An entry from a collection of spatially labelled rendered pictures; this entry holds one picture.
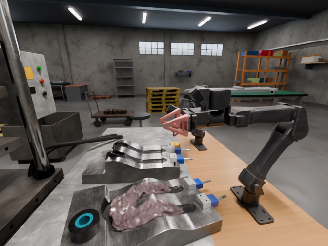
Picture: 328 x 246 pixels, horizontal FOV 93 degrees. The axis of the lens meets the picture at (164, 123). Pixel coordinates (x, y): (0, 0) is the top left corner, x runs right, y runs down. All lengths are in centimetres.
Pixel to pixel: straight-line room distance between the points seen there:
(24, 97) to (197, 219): 94
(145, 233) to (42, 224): 42
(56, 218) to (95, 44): 1004
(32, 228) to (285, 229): 94
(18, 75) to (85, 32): 980
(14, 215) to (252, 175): 99
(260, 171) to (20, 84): 112
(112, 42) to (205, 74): 605
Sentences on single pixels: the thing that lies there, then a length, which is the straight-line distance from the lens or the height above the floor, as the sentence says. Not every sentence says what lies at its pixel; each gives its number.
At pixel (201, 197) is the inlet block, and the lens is 69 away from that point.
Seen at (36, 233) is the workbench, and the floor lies 80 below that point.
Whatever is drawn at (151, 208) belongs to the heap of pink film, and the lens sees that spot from 60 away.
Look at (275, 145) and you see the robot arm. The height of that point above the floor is 108.
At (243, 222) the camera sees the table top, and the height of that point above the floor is 80.
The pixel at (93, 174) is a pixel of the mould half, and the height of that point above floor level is 86.
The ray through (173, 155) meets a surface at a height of 92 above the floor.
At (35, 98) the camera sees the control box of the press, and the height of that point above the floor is 120.
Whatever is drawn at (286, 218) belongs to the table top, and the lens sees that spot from 87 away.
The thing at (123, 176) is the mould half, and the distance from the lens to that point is 87.
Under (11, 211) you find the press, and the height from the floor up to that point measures 79.
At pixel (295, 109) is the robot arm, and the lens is 71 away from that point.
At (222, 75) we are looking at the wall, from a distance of 1171.
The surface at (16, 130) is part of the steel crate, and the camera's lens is 305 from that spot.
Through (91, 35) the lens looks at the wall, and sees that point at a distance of 1063.
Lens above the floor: 134
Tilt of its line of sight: 18 degrees down
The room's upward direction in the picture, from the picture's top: straight up
